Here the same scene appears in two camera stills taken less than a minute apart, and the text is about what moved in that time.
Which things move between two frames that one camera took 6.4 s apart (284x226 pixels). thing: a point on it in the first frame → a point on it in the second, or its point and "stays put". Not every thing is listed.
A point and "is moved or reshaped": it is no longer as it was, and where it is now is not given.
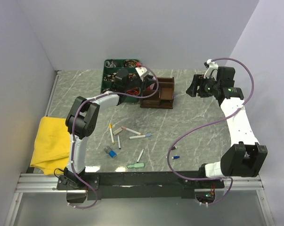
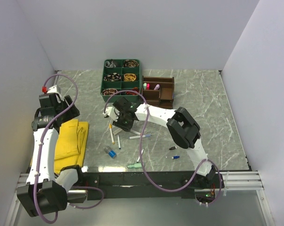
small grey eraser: [118, 130] stays put
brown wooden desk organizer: [164, 98] stays put
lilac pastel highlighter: [151, 86] is moved or reshaped
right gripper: [196, 81] → [118, 123]
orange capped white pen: [131, 130] stays put
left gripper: [148, 80] → [72, 112]
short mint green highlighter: [136, 165] stays put
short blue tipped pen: [118, 141] stays put
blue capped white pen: [140, 136] stays put
